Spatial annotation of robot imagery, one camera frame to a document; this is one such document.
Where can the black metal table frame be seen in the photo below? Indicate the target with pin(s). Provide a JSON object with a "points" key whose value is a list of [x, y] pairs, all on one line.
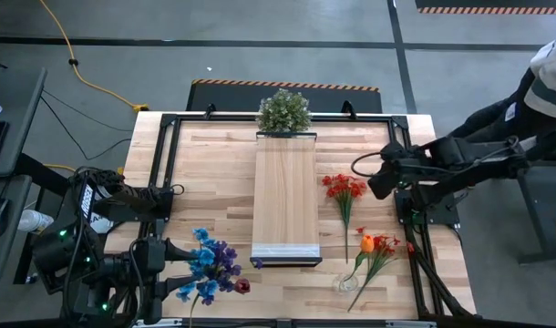
{"points": [[173, 136]]}

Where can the purple artificial flower bunch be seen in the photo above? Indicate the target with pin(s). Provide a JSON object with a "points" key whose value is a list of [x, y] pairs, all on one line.
{"points": [[223, 255]]}

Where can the grey desk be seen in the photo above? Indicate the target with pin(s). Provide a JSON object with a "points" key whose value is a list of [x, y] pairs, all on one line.
{"points": [[13, 191], [18, 118]]}

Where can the blue artificial flower bunch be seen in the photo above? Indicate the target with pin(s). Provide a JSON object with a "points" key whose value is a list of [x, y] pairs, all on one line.
{"points": [[205, 257]]}

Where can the silver metal bracket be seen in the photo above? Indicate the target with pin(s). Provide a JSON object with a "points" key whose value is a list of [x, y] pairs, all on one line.
{"points": [[155, 323], [410, 324]]}

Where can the black frame clamp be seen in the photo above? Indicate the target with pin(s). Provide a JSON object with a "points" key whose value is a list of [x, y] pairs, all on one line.
{"points": [[348, 109], [210, 110]]}

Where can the white plastic bottle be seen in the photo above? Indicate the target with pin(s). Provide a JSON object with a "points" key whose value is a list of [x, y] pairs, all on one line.
{"points": [[34, 221]]}

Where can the black hazard-striped floor mat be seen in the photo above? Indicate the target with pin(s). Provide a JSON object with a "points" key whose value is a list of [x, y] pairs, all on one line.
{"points": [[487, 4], [241, 98]]}

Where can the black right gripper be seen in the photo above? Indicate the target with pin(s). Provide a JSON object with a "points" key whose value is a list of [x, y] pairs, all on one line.
{"points": [[392, 171]]}

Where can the white printed bag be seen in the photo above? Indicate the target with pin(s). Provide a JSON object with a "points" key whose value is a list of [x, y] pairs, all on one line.
{"points": [[100, 224]]}

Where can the person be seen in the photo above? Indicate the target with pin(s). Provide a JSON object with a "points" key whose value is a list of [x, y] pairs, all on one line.
{"points": [[551, 77]]}

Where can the red artificial flower bunch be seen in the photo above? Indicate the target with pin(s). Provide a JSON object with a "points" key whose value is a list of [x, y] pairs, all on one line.
{"points": [[383, 248], [344, 187]]}

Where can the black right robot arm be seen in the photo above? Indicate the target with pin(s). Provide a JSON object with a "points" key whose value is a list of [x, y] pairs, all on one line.
{"points": [[465, 155]]}

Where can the orange artificial tulip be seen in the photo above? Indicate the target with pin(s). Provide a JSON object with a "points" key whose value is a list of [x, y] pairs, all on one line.
{"points": [[367, 243]]}

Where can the green potted plant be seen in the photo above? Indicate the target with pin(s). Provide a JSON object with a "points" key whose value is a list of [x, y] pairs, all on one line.
{"points": [[283, 111]]}

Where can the grey metal table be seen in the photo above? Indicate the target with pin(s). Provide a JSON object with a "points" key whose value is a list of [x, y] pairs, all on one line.
{"points": [[542, 214]]}

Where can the dark red artificial tulip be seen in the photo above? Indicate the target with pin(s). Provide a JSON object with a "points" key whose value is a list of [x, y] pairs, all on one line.
{"points": [[243, 286]]}

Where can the clear glass vase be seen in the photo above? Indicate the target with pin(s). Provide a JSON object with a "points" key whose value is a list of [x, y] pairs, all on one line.
{"points": [[339, 284]]}

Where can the wooden shelf with black frame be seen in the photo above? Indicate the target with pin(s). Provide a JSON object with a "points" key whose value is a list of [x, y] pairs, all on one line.
{"points": [[285, 196]]}

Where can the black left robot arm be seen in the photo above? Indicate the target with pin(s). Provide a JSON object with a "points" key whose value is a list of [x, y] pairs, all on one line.
{"points": [[77, 237]]}

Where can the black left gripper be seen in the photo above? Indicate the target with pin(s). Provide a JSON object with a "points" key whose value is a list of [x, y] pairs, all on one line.
{"points": [[148, 266]]}

